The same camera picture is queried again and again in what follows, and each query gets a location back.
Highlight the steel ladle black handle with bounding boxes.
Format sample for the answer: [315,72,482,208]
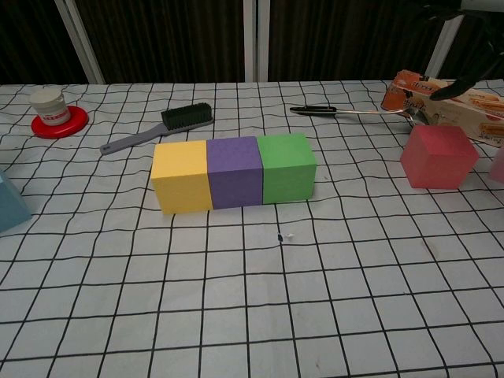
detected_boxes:
[290,105,431,128]

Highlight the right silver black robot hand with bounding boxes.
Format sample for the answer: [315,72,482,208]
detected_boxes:
[423,0,504,102]

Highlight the light blue foam cube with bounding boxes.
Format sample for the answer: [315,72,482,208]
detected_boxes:
[0,167,33,234]

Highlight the white black-grid tablecloth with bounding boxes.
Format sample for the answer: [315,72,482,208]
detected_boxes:
[0,78,504,378]

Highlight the green foam cube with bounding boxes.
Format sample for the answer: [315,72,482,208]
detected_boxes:
[257,132,318,205]

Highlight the red foam cube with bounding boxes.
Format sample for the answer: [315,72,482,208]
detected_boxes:
[399,124,480,190]

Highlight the grey brush black bristles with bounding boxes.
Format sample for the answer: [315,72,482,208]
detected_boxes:
[99,102,215,155]

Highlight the white plastic jar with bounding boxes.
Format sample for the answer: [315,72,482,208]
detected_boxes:
[28,87,70,126]

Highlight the pink foam cube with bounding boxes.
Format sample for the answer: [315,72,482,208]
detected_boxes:
[487,147,504,183]

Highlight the purple foam cube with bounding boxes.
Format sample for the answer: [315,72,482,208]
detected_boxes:
[206,135,264,210]

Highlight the red round disc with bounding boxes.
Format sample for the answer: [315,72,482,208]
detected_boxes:
[31,105,90,139]

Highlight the orange biscuit box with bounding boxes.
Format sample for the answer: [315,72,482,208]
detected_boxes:
[380,69,504,147]

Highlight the yellow foam cube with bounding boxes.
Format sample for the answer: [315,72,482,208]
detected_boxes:
[150,140,213,215]

